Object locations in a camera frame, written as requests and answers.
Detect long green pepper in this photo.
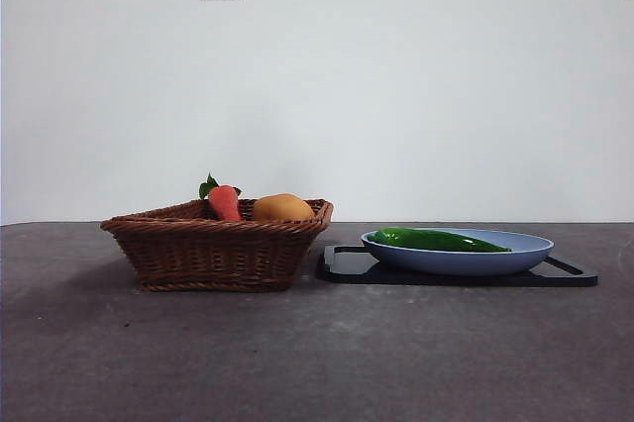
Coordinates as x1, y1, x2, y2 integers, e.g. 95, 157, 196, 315
371, 226, 513, 254

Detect light blue plate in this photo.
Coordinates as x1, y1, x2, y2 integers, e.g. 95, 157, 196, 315
360, 228, 555, 278

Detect yellow-brown potato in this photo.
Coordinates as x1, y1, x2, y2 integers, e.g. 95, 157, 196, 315
252, 193, 316, 223

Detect dark green rectangular tray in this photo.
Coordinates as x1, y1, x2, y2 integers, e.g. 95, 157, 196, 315
315, 244, 599, 287

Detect orange toy carrot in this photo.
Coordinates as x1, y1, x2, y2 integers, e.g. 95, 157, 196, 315
198, 172, 244, 222

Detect brown wicker basket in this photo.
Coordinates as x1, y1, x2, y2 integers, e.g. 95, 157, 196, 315
100, 197, 334, 293

